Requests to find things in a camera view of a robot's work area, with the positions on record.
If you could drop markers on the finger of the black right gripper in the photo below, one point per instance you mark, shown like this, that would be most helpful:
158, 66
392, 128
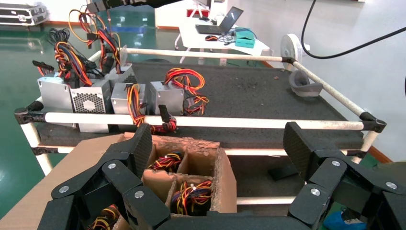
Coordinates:
108, 4

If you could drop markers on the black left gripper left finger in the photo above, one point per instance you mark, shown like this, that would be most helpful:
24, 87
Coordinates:
120, 181

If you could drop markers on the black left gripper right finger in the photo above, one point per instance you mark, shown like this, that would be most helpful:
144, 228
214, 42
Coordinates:
336, 171

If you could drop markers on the cardboard box with dividers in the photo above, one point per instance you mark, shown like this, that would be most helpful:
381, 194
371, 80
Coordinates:
47, 165

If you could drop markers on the teal box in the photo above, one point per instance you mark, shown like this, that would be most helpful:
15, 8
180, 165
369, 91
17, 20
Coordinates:
245, 41

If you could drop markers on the blue plastic item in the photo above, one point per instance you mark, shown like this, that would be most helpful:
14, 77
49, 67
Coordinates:
339, 222

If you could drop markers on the silver power supply honeycomb vent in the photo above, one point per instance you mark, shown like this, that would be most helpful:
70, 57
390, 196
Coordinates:
90, 101

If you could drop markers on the black flight case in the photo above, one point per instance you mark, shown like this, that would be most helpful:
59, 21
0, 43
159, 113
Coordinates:
19, 16

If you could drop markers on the white desk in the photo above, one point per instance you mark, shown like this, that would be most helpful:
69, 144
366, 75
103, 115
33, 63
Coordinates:
190, 41

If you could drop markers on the red item on desk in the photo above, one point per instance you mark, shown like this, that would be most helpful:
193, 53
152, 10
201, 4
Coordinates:
198, 13

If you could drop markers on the silver power supply plain face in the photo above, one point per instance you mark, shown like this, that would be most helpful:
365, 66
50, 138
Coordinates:
55, 95

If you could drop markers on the black laptop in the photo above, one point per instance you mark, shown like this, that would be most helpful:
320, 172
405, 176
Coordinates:
211, 29

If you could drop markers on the black and red mouse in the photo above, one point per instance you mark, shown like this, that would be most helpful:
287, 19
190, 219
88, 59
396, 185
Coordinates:
211, 38

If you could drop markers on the black foam cart mat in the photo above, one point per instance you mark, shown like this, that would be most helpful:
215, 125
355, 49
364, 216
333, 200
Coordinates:
253, 95

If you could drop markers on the white round fan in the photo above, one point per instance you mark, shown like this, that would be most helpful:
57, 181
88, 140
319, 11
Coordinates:
290, 49

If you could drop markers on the white pipe cart frame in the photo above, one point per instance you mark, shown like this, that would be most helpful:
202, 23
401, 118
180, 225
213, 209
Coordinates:
253, 123

